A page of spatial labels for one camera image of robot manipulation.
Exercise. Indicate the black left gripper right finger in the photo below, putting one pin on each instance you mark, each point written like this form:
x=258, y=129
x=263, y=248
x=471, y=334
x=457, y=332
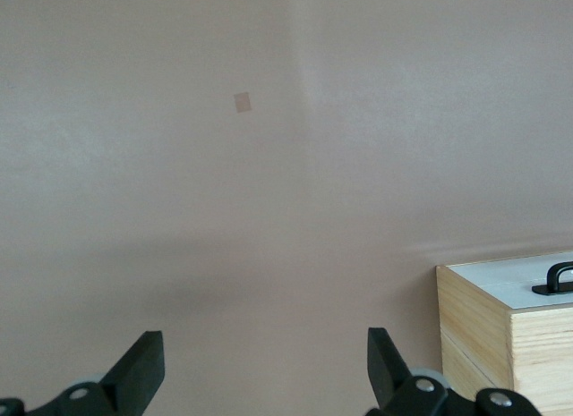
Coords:
x=385, y=371

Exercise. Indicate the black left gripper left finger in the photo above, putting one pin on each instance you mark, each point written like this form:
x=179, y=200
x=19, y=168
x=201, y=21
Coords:
x=134, y=371

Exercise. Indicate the white-front wooden drawer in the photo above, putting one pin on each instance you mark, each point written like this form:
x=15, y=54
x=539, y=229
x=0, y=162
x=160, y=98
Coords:
x=492, y=270
x=519, y=299

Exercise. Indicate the light wooden drawer cabinet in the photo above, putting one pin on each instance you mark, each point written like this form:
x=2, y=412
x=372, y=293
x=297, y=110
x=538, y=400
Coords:
x=474, y=326

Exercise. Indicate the brown table cover sheet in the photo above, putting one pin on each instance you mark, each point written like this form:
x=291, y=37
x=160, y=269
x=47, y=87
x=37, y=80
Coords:
x=179, y=188

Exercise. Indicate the small brown tape patch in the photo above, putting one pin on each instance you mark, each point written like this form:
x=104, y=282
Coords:
x=242, y=103

